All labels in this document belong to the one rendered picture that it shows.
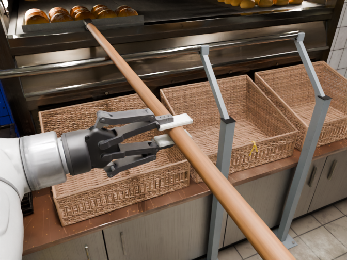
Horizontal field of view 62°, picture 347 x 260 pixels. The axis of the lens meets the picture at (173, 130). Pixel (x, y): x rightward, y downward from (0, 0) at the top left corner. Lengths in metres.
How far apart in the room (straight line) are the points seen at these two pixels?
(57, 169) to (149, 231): 0.91
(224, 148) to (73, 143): 0.74
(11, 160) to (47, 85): 0.97
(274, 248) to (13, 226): 0.30
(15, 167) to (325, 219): 1.96
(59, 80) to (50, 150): 0.97
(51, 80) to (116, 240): 0.76
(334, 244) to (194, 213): 0.99
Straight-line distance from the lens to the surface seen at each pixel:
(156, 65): 1.52
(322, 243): 2.05
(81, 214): 1.23
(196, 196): 1.31
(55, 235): 1.24
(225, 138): 1.11
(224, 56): 1.69
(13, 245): 0.38
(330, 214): 2.24
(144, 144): 0.56
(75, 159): 0.49
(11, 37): 1.41
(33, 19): 1.49
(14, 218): 0.41
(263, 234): 0.38
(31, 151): 0.49
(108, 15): 1.51
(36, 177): 0.49
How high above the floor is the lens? 1.50
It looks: 33 degrees down
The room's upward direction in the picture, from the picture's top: straight up
